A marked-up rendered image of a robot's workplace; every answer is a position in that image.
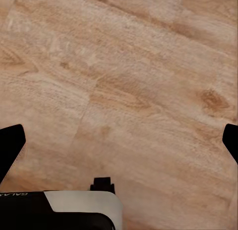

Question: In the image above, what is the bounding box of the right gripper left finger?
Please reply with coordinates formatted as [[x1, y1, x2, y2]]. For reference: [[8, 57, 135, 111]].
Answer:
[[0, 124, 26, 183]]

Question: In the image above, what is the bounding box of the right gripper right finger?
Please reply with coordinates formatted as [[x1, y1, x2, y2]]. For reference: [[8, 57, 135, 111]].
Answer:
[[222, 124, 238, 164]]

